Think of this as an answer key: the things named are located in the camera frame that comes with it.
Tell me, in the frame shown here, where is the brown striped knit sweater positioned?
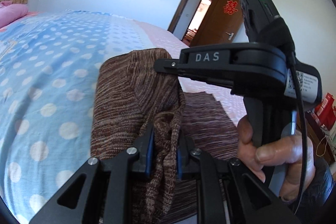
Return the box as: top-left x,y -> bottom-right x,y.
91,48 -> 238,223

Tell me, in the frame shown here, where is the right hand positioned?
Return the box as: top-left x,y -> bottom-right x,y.
237,116 -> 315,203

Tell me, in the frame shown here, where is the brown wooden door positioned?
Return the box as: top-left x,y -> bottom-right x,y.
190,0 -> 243,47

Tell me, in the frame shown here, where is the red gift bag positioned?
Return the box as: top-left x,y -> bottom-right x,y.
314,93 -> 335,130

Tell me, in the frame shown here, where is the red double happiness decal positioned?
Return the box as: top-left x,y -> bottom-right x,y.
223,0 -> 238,15

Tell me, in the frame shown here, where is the blue polka dot bedspread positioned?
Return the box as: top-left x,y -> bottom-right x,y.
1,11 -> 246,223

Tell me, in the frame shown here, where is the folded purple quilt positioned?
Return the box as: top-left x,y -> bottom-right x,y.
0,0 -> 29,28

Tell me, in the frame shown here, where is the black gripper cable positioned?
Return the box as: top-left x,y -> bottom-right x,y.
287,52 -> 309,214

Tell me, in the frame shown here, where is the black camera box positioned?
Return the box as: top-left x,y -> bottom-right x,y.
239,0 -> 295,55

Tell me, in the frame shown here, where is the silver door handle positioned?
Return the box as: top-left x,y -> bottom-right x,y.
226,32 -> 234,41

